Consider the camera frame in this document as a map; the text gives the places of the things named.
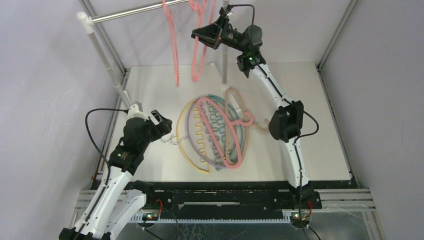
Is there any circuit board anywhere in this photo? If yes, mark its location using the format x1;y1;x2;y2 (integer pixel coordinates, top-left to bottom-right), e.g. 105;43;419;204
141;213;160;222
290;213;307;223

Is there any silver clothes rack rail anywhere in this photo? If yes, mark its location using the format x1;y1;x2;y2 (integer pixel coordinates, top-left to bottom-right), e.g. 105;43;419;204
91;0;188;24

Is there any right circuit board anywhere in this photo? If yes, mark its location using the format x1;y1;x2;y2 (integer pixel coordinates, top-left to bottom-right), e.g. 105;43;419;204
290;213;307;223

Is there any right rack foot white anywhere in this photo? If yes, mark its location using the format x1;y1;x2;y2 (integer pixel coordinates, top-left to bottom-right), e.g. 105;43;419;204
209;62;230;94

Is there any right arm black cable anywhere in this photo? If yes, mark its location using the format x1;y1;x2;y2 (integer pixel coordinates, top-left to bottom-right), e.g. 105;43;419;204
228;3;321;240

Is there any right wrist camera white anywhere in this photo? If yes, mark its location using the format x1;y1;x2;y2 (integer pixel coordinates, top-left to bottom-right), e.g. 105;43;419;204
219;4;234;18

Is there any blue wire hanger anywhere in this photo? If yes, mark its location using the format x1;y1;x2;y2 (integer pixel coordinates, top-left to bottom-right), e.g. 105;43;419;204
204;94;249;171

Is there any aluminium frame post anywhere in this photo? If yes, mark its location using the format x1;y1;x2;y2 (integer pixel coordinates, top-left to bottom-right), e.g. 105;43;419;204
316;0;360;72
79;0;127;75

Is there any pink plastic hanger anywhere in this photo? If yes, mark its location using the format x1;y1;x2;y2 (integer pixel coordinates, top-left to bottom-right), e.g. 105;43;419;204
188;0;217;84
162;0;180;88
195;96;255;169

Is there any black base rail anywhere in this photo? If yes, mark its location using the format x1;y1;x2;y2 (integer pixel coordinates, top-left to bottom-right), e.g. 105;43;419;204
89;180;359;222

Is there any left aluminium frame post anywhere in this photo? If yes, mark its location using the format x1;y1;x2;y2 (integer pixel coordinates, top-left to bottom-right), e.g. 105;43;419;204
79;0;127;75

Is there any yellow wire hanger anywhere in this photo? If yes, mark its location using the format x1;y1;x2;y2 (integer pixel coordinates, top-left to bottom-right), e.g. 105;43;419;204
160;98;210;175

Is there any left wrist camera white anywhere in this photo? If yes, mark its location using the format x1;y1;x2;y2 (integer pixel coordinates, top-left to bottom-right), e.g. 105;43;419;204
126;101;148;120

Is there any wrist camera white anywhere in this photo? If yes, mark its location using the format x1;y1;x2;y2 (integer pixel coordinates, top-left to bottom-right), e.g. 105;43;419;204
219;4;234;18
126;101;148;120

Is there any green wire hanger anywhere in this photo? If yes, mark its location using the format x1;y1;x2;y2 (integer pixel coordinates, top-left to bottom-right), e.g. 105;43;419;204
197;94;248;171

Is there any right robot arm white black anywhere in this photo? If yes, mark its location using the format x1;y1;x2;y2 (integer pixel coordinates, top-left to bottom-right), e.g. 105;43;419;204
191;15;314;208

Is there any left circuit board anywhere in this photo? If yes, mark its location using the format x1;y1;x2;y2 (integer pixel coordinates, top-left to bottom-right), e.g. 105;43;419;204
141;213;160;222

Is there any right aluminium frame post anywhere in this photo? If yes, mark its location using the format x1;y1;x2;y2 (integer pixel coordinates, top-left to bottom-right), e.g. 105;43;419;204
316;0;360;72

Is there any beige plastic hanger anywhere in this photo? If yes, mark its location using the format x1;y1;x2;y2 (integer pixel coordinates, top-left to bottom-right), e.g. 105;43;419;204
224;88;270;162

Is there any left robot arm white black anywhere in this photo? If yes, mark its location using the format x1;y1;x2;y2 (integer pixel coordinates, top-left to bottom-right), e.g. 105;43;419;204
58;105;173;240

